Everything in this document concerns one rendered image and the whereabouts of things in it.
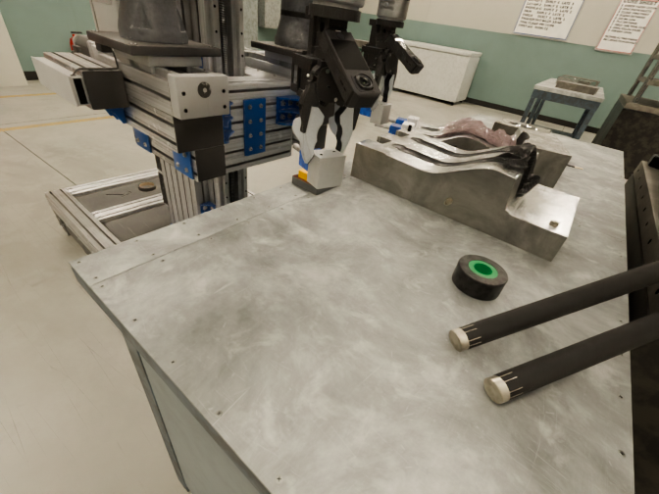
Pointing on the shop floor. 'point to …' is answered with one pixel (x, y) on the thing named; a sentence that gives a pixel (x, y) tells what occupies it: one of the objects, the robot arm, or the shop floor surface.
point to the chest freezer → (439, 72)
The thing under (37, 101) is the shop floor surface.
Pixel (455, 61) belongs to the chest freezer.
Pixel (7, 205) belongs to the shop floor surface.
